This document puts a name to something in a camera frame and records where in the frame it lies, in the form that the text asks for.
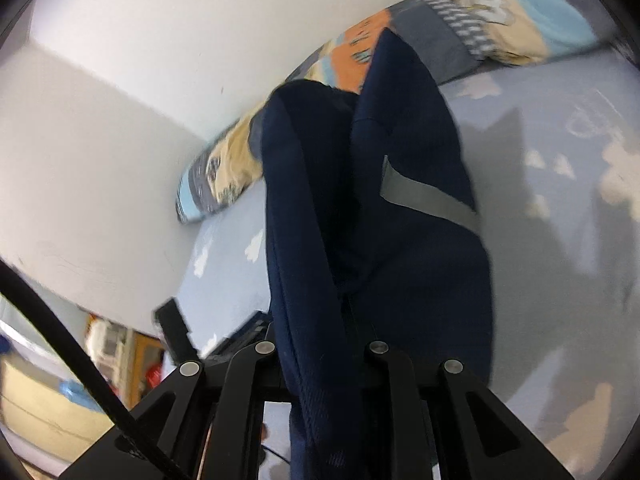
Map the navy work shirt red collar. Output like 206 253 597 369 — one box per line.
260 27 494 480

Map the black cable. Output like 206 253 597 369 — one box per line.
0 259 193 480

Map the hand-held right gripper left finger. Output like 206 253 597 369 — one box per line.
60 341 282 480

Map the light blue bed sheet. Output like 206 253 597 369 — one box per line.
177 42 640 480

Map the rolled patchwork quilt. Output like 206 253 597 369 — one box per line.
175 0 601 224

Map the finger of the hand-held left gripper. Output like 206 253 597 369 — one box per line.
154 299 202 361

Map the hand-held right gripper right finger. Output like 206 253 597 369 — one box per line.
366 340 576 480

